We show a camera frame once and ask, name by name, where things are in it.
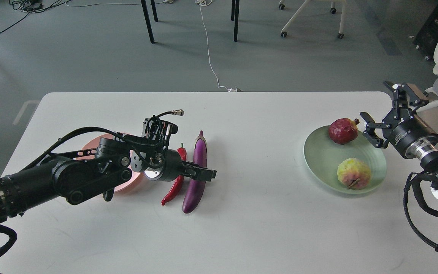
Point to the light green plate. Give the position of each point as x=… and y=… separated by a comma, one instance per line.
x=323, y=156

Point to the black equipment cabinet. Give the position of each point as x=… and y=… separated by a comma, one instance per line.
x=427, y=37

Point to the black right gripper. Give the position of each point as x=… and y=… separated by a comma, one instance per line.
x=403, y=127

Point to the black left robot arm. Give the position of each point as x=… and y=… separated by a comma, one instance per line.
x=81, y=175

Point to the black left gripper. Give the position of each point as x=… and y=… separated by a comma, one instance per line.
x=173, y=167

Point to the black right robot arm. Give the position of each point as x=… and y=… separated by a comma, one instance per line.
x=424, y=184

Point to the pink plate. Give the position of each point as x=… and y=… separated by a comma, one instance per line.
x=136, y=177

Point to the green yellow custard apple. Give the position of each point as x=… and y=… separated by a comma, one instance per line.
x=354, y=173

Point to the red chili pepper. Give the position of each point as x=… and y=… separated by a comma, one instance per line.
x=178, y=182

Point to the white chair base with casters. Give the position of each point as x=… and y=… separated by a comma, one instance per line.
x=305, y=17

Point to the dark red pomegranate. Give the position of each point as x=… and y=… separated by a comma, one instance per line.
x=343, y=130

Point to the purple eggplant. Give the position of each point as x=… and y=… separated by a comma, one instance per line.
x=196, y=188

